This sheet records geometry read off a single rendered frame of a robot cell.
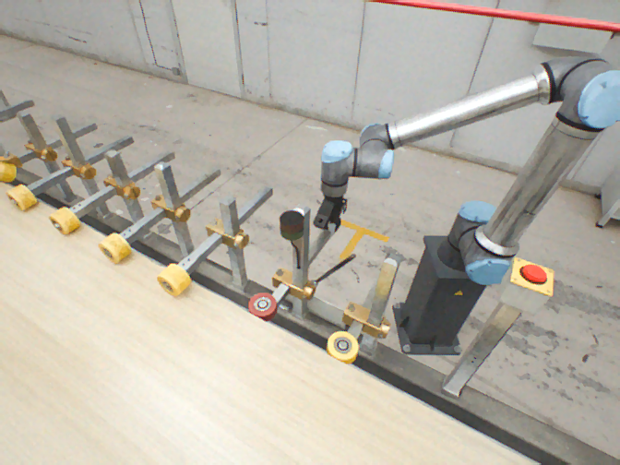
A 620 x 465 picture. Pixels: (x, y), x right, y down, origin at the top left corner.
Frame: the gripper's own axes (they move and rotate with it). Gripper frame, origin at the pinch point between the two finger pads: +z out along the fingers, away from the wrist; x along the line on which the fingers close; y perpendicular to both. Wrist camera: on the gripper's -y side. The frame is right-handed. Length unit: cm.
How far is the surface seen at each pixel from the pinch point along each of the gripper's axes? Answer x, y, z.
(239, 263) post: 19.0, -28.5, -1.9
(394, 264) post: -30, -28, -30
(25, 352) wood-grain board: 43, -84, -10
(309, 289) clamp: -7.9, -27.9, -5.0
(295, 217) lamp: -4.9, -30.5, -35.6
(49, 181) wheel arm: 98, -40, -14
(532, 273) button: -55, -27, -41
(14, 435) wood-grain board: 26, -96, -10
